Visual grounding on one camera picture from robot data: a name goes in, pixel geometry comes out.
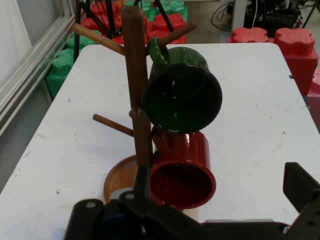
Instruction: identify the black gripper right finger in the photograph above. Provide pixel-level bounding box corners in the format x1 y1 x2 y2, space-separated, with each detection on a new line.
282 161 320 240

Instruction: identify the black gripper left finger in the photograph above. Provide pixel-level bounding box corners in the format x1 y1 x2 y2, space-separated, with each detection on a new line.
63 165 216 240

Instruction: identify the red enamel mug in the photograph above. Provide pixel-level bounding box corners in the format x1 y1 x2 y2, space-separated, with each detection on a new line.
149 126 217 210

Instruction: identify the pink foam block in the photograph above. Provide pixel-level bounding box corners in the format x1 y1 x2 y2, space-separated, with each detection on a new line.
306 68 320 131

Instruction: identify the green enamel mug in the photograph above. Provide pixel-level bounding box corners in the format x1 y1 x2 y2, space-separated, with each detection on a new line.
142 36 223 134

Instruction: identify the red foam building block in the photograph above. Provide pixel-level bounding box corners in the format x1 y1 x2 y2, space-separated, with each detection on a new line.
273 26 320 97
80 0 188 45
226 26 270 44

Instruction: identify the wooden mug tree stand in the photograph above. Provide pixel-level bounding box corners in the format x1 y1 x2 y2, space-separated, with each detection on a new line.
71 5 197 205

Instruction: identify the green foam building block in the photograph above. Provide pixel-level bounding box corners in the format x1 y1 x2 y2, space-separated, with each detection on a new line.
122 0 186 22
46 29 102 100

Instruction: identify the black equipment case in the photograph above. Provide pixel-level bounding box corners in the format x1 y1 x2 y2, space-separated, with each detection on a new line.
243 0 305 32

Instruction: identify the black tripod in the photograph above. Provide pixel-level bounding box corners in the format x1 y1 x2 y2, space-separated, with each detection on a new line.
73 0 175 63

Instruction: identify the aluminium wall rail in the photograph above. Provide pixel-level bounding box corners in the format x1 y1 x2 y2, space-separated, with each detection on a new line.
0 13 76 137

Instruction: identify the white post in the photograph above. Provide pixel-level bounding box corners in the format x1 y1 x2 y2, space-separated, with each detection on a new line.
231 0 251 32

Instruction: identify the black floor cable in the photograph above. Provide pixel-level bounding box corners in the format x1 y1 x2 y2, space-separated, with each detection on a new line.
211 2 235 32

